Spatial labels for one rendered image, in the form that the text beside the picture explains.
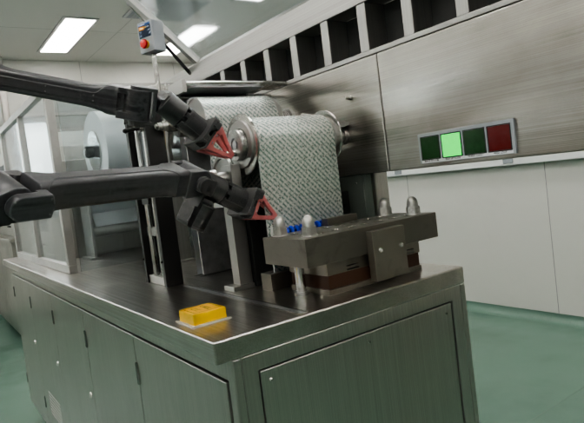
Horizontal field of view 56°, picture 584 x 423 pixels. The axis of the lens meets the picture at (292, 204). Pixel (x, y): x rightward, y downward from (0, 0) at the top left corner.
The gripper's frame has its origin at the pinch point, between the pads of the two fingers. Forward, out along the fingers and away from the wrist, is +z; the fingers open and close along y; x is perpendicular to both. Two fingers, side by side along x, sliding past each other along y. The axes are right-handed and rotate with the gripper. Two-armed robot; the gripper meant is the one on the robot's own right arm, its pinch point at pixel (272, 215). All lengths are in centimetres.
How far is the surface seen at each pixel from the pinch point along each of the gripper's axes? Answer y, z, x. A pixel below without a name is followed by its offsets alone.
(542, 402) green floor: -31, 185, -18
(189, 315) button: 11.9, -17.7, -27.5
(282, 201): 0.3, 1.3, 4.1
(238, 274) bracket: -8.0, 0.8, -14.9
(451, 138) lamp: 30.2, 19.4, 25.9
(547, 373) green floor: -46, 213, -2
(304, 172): 0.3, 4.7, 13.4
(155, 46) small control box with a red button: -57, -26, 48
